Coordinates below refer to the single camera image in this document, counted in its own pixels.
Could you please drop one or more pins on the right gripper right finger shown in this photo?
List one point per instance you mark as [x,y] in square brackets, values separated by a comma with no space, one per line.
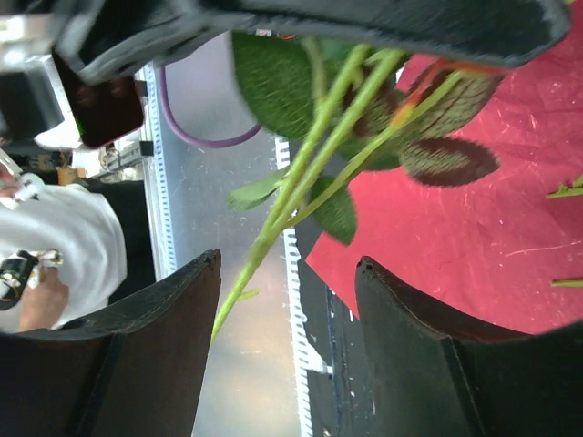
[437,371]

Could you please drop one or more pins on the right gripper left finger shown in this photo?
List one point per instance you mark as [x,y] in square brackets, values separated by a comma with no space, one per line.
[134,368]

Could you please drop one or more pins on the red wrapping paper sheet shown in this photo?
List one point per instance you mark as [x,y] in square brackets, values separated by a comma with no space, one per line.
[492,248]

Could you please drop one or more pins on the dusty pink flower stem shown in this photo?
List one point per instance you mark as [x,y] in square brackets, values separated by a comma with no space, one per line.
[567,283]

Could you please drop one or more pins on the orange flower stem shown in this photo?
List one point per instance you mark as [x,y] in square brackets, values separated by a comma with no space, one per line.
[574,189]

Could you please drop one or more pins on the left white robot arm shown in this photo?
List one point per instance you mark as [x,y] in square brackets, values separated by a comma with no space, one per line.
[97,41]

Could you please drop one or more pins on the person in white shirt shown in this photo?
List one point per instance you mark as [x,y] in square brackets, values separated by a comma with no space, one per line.
[102,231]

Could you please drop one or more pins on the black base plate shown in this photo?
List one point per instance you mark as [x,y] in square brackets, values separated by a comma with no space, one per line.
[341,397]

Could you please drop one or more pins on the white slotted cable duct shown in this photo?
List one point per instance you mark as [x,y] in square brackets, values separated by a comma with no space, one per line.
[307,360]

